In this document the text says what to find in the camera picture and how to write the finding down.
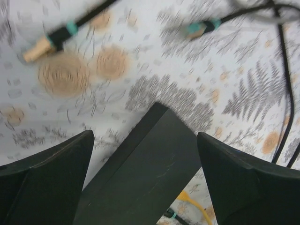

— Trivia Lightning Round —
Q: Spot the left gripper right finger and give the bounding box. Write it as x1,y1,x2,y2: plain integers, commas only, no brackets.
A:
197,132,300,225

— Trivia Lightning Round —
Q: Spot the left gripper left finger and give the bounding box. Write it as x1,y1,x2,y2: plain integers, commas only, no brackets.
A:
0,130,94,225

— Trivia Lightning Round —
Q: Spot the floral patterned table mat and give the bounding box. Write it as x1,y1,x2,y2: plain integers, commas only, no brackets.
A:
0,0,300,225

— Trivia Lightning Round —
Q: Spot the black network switch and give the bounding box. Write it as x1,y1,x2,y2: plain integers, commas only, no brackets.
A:
74,103,201,225

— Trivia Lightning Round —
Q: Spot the yellow ethernet cable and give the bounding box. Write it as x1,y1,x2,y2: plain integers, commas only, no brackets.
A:
177,190,213,225

